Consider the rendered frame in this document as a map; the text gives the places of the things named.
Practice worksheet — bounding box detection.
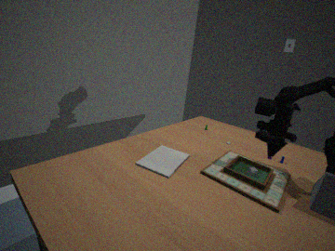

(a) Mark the grey die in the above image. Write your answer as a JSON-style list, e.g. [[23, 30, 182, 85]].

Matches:
[[248, 166, 258, 177]]

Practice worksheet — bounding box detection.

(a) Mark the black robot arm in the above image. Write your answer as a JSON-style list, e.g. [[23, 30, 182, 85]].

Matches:
[[255, 77, 335, 175]]

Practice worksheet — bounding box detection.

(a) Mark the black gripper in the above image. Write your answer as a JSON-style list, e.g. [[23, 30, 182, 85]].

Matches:
[[255, 118, 297, 157]]

